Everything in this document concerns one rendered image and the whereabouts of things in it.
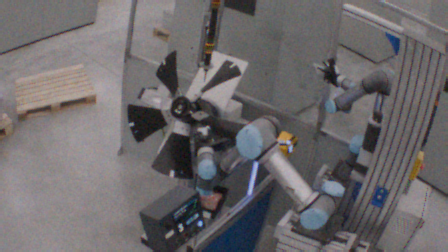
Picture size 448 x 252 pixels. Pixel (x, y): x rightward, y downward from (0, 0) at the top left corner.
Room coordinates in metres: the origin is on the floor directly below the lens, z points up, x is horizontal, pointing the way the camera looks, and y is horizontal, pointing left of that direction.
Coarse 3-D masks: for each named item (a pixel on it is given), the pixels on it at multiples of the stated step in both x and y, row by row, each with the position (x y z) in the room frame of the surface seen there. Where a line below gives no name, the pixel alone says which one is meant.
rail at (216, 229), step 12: (264, 180) 2.02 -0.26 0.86; (276, 180) 2.11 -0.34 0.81; (252, 192) 1.90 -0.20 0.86; (264, 192) 1.98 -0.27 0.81; (240, 204) 1.79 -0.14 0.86; (252, 204) 1.87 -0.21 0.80; (228, 216) 1.67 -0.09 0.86; (240, 216) 1.76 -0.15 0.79; (216, 228) 1.56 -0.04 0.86; (204, 240) 1.46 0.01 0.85
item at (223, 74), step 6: (222, 66) 2.27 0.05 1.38; (228, 66) 2.22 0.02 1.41; (234, 66) 2.19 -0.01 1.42; (216, 72) 2.25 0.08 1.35; (222, 72) 2.19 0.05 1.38; (228, 72) 2.16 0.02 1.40; (234, 72) 2.14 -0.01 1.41; (240, 72) 2.12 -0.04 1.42; (216, 78) 2.16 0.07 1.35; (222, 78) 2.13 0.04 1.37; (228, 78) 2.11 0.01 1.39; (210, 84) 2.13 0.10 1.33; (216, 84) 2.10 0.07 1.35; (204, 90) 2.11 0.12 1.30
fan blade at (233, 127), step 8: (200, 120) 1.99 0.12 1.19; (208, 120) 2.00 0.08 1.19; (216, 120) 2.02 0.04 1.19; (224, 120) 2.04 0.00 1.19; (216, 128) 1.95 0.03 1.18; (224, 128) 1.96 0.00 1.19; (232, 128) 1.98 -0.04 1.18; (240, 128) 1.98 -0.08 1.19; (216, 136) 1.90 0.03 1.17; (224, 136) 1.91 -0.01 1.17; (232, 136) 1.92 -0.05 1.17; (232, 144) 1.87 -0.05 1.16; (224, 152) 1.83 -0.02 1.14
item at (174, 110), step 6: (180, 96) 2.08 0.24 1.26; (186, 96) 2.08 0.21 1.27; (174, 102) 2.07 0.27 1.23; (180, 102) 2.06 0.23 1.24; (186, 102) 2.06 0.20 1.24; (192, 102) 2.08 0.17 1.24; (174, 108) 2.05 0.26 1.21; (186, 108) 2.04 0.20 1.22; (192, 108) 2.05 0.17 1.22; (198, 108) 2.12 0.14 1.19; (174, 114) 2.02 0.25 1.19; (180, 114) 2.02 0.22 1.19; (186, 114) 2.01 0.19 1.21; (186, 120) 2.04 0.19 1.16; (192, 126) 2.07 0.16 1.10
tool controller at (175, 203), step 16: (176, 192) 1.34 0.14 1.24; (192, 192) 1.34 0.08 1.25; (144, 208) 1.21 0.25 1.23; (160, 208) 1.21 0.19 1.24; (176, 208) 1.22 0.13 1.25; (192, 208) 1.29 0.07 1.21; (144, 224) 1.16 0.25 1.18; (160, 224) 1.13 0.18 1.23; (176, 224) 1.19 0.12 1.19; (192, 224) 1.27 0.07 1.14; (160, 240) 1.13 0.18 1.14
